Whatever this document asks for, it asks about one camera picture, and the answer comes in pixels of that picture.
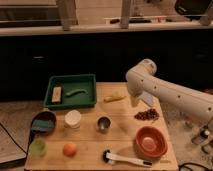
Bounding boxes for dark bowl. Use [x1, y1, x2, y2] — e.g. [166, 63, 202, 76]
[30, 111, 56, 134]

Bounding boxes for white handled dish brush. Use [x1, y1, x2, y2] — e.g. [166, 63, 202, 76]
[102, 150, 152, 167]

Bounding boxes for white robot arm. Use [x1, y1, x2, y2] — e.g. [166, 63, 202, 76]
[126, 59, 213, 123]

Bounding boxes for black cable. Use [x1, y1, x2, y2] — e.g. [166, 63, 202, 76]
[178, 162, 213, 171]
[0, 122, 28, 155]

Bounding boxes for black cable right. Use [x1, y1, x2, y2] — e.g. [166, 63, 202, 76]
[178, 162, 213, 171]

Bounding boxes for blue green sponge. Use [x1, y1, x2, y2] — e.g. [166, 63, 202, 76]
[32, 120, 54, 132]

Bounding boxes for green plastic tray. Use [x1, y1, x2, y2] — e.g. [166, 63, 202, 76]
[44, 74, 97, 110]

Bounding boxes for grey folded cloth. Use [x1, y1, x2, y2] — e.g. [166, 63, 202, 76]
[140, 92, 154, 107]

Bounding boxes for spice bottle rack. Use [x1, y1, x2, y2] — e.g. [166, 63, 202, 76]
[191, 125, 213, 154]

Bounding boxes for bunch of dark grapes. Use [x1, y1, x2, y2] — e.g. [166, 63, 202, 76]
[134, 109, 159, 121]

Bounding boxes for orange fruit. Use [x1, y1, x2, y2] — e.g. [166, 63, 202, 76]
[63, 143, 77, 157]

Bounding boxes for green plastic cup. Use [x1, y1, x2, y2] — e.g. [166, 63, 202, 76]
[29, 138, 47, 157]

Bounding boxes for small metal cup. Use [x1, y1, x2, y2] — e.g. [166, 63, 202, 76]
[97, 117, 111, 133]

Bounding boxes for green chili pepper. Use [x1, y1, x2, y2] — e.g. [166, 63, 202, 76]
[65, 89, 87, 97]

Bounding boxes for wooden block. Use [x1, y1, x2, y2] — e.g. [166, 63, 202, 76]
[52, 87, 62, 103]

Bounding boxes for yellow banana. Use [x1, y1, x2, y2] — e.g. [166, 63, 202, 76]
[104, 96, 126, 103]

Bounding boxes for red orange bowl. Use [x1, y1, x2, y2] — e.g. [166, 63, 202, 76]
[135, 126, 168, 159]

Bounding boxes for white paper cup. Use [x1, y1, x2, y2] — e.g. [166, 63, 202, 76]
[64, 110, 81, 129]

